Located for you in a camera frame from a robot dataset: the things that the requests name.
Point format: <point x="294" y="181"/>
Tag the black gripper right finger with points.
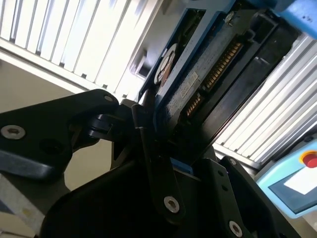
<point x="237" y="198"/>

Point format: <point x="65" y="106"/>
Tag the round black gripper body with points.
<point x="111" y="203"/>

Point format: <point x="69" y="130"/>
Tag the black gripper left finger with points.
<point x="49" y="129"/>

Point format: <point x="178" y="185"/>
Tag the hard disk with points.
<point x="213" y="62"/>

